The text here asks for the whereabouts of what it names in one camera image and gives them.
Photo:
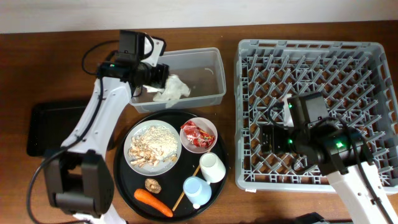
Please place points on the round black serving tray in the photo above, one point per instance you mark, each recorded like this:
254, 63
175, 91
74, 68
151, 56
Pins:
127, 180

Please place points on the white cup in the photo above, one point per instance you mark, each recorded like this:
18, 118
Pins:
212, 168

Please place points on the red snack wrapper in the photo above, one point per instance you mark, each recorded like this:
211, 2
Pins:
197, 136

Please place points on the black rectangular tray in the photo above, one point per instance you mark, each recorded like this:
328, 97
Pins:
51, 123

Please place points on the white tissue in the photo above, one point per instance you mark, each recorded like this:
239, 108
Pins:
174, 89

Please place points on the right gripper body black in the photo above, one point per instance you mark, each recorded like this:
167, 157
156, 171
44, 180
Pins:
282, 139

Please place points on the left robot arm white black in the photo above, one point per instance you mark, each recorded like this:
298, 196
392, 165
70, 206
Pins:
77, 178

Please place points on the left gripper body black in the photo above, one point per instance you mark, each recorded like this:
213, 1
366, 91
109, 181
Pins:
157, 74

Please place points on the light blue cup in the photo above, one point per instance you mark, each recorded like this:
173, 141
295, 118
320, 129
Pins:
197, 190

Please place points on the clear plastic waste bin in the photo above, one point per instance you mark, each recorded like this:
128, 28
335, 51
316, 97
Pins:
201, 70

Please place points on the orange carrot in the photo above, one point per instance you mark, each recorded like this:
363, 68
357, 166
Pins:
146, 197

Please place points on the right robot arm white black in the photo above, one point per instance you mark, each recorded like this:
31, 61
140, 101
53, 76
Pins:
339, 151

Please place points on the grey dishwasher rack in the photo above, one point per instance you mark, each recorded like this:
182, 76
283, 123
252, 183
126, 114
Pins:
358, 89

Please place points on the grey plate with food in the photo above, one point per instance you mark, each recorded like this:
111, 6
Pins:
152, 148

